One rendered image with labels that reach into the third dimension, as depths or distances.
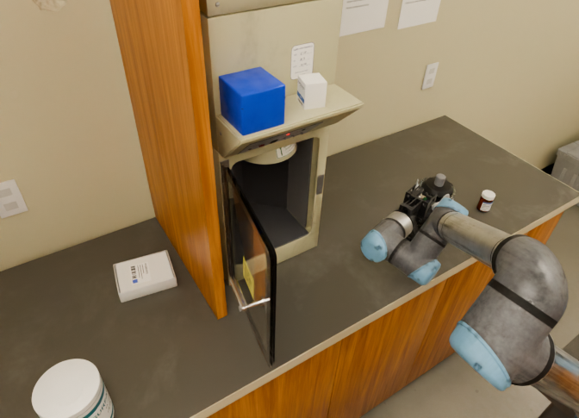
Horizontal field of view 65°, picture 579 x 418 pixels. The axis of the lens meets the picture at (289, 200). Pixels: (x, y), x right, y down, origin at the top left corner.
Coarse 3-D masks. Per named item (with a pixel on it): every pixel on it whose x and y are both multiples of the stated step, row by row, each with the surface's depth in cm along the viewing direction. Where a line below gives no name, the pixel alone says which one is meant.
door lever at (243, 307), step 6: (234, 282) 100; (234, 288) 99; (234, 294) 99; (240, 294) 98; (240, 300) 97; (258, 300) 97; (240, 306) 96; (246, 306) 95; (252, 306) 96; (264, 306) 96
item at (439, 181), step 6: (438, 174) 134; (426, 180) 136; (432, 180) 136; (438, 180) 133; (444, 180) 133; (426, 186) 134; (432, 186) 134; (438, 186) 134; (444, 186) 134; (450, 186) 134; (432, 192) 133; (438, 192) 132; (444, 192) 132; (450, 192) 133
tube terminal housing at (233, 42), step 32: (320, 0) 95; (224, 32) 87; (256, 32) 91; (288, 32) 95; (320, 32) 99; (224, 64) 91; (256, 64) 95; (288, 64) 99; (320, 64) 104; (320, 128) 117; (320, 160) 124; (224, 224) 117; (224, 256) 127; (288, 256) 141
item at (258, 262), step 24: (240, 192) 96; (240, 216) 99; (240, 240) 105; (264, 240) 85; (240, 264) 111; (264, 264) 88; (240, 288) 119; (264, 288) 93; (264, 312) 99; (264, 336) 105
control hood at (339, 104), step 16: (288, 96) 104; (336, 96) 105; (352, 96) 105; (288, 112) 98; (304, 112) 99; (320, 112) 99; (336, 112) 100; (352, 112) 106; (224, 128) 95; (272, 128) 93; (288, 128) 95; (224, 144) 98; (240, 144) 90
